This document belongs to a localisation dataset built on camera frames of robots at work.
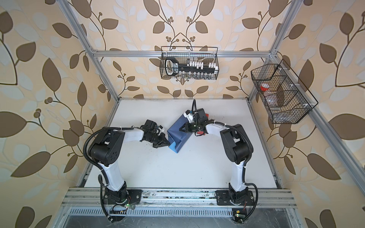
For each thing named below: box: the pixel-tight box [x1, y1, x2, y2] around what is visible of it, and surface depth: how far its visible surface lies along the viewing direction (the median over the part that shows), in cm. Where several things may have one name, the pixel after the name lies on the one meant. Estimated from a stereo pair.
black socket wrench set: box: [164, 57, 219, 79], surface depth 85 cm
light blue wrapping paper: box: [166, 114, 193, 154], surface depth 95 cm
